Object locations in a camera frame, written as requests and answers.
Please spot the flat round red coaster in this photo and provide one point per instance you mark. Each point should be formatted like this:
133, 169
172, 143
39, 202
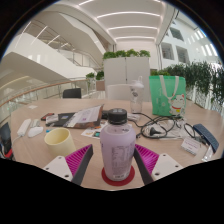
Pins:
106, 178

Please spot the row of green hedge plants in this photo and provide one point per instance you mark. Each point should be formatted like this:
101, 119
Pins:
196, 78

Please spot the clear shaker bottle white lid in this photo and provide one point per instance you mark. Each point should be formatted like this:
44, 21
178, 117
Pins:
136, 100

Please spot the cream yellow mug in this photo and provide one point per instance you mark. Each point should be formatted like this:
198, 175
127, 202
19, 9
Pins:
60, 141

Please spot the green tote bag cat print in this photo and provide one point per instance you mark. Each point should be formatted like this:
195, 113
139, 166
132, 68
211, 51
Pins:
165, 96

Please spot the black office chair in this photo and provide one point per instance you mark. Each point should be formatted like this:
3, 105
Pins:
72, 93

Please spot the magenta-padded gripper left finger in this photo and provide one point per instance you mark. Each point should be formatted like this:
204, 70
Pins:
78, 160

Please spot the white cabinet topped with plants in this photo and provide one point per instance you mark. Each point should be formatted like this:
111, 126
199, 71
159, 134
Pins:
126, 75

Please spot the black notebook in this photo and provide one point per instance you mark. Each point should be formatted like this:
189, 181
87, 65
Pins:
63, 117

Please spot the white power strip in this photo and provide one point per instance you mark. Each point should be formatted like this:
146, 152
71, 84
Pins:
24, 127

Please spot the black and red chair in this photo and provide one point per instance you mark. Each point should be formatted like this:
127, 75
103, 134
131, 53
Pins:
6, 140

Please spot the small red black device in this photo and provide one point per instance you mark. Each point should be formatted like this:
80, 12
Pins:
47, 116

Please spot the white labelled packet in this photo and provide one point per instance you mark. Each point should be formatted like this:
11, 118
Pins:
191, 146

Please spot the white printed booklet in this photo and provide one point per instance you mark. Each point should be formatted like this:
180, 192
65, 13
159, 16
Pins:
85, 116

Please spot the white computer mouse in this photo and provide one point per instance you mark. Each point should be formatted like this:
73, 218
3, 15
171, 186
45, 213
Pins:
35, 132

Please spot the white chair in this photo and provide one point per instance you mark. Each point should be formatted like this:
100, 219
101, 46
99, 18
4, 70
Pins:
118, 92

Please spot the green potted plant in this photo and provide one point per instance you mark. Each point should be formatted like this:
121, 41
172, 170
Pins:
95, 76

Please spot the purple drink bottle black cap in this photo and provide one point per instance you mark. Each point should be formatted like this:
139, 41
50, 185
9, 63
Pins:
117, 150

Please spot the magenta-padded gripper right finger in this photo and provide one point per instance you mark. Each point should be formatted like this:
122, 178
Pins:
150, 160

